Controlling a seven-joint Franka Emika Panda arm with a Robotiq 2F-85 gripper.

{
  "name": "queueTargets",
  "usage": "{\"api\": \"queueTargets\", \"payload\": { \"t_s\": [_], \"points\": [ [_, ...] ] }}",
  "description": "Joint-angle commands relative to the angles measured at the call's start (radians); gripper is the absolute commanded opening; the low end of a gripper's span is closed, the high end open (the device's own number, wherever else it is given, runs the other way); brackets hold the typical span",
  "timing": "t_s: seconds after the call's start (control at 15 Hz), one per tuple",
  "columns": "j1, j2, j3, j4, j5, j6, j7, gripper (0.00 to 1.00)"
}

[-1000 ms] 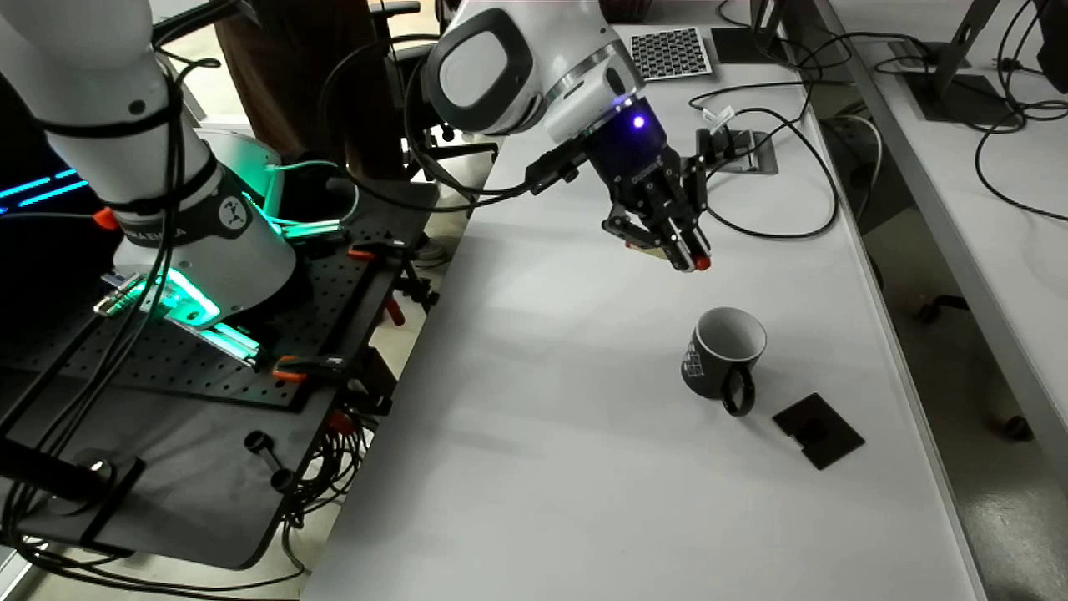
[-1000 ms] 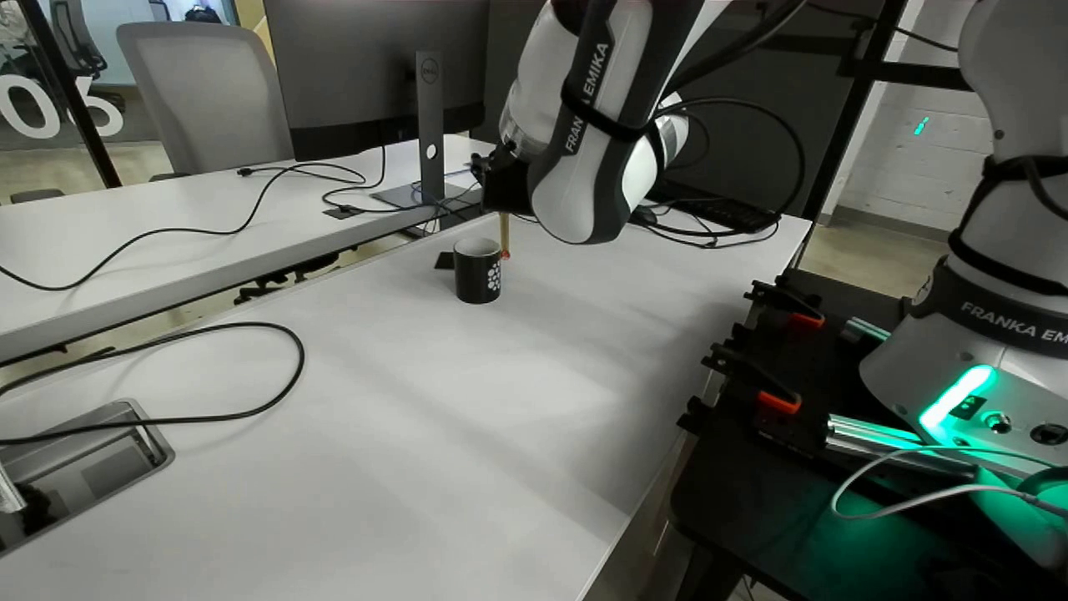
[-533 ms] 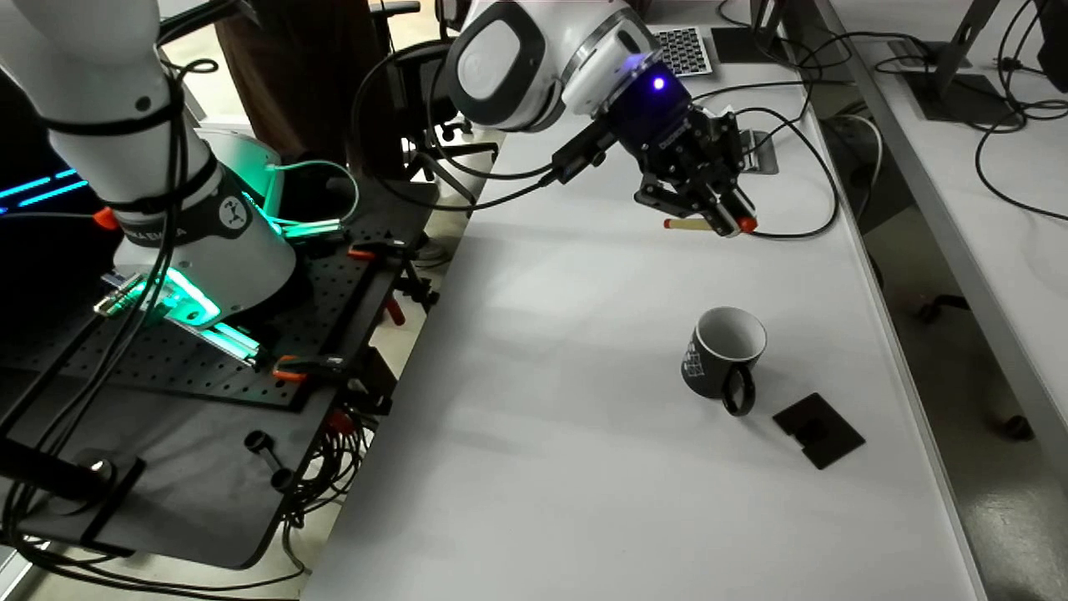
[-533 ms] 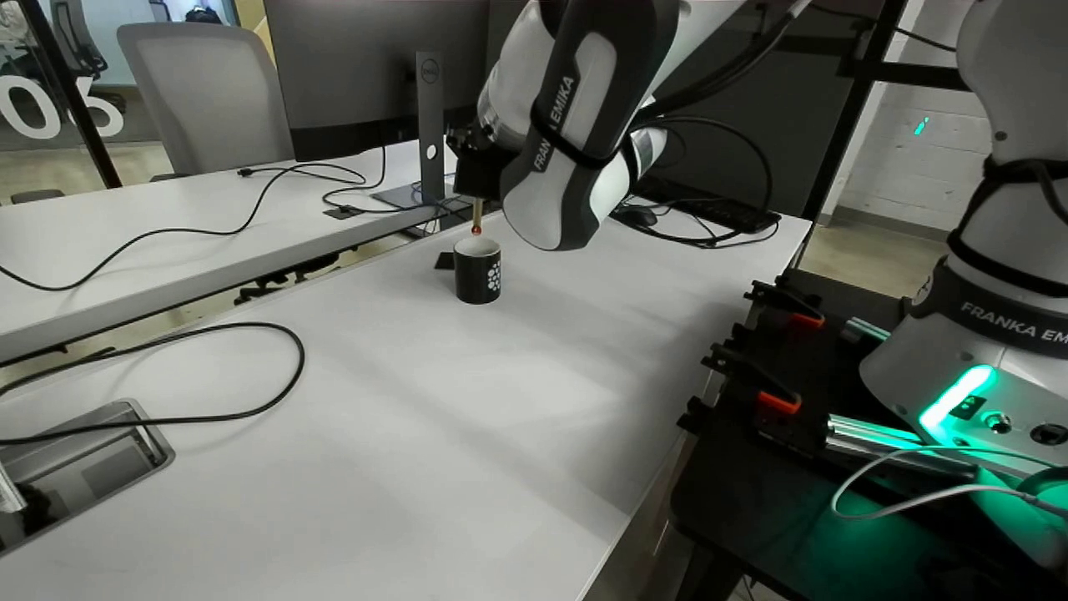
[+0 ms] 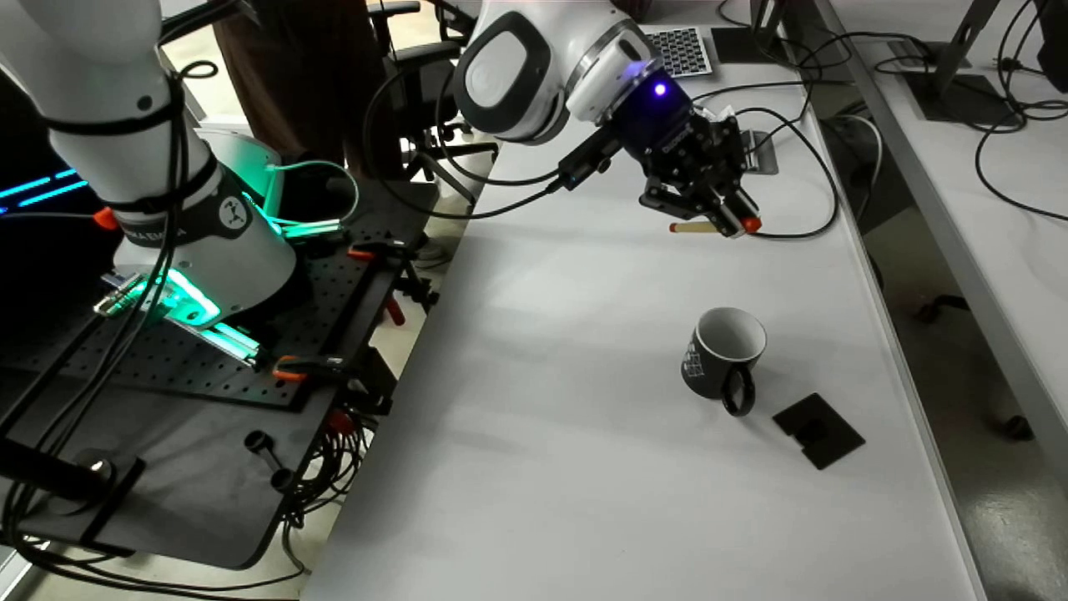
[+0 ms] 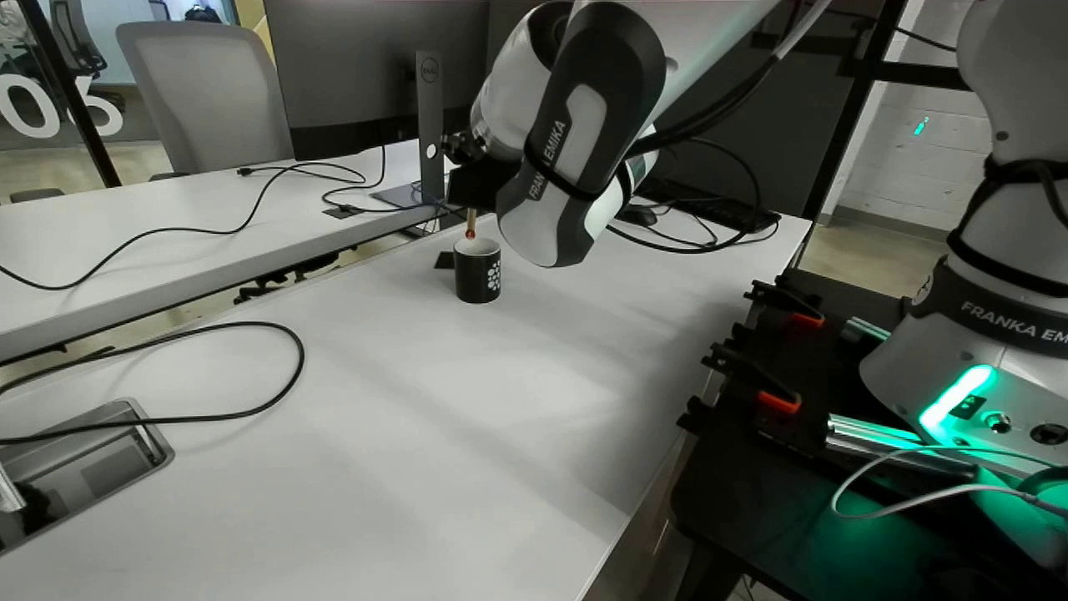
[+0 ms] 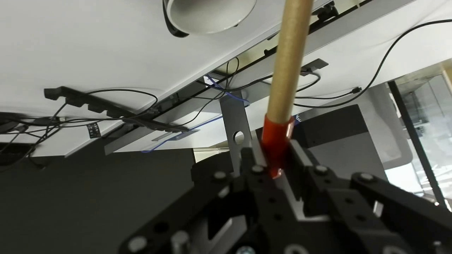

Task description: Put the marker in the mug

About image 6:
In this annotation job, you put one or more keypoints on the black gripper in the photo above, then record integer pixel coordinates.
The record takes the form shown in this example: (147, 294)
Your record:
(486, 179)

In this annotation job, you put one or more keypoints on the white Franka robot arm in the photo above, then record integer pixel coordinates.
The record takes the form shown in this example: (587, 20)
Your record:
(579, 123)

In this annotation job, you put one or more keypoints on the black mug with white dots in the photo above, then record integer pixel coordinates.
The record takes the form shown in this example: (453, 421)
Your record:
(479, 278)

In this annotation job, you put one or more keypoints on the silver monitor stand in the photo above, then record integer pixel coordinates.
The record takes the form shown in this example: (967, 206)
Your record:
(431, 123)

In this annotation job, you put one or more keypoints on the grey Dell monitor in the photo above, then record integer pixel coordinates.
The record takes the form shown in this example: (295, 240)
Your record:
(356, 56)

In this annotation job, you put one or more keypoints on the grey office chair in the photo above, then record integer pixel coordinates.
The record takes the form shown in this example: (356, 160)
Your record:
(201, 89)

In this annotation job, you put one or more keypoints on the black clamp with orange tip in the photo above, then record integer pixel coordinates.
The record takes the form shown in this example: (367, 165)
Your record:
(751, 387)
(785, 307)

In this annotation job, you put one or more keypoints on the black vertical pole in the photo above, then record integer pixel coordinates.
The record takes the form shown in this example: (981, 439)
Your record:
(69, 94)

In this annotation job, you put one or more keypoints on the black perforated mounting board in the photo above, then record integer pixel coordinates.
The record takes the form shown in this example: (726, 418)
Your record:
(777, 512)

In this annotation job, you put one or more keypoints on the black metal frame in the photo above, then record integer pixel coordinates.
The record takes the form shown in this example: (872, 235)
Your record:
(853, 111)

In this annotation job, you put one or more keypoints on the silver metal bracket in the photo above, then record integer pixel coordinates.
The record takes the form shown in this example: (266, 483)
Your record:
(889, 439)

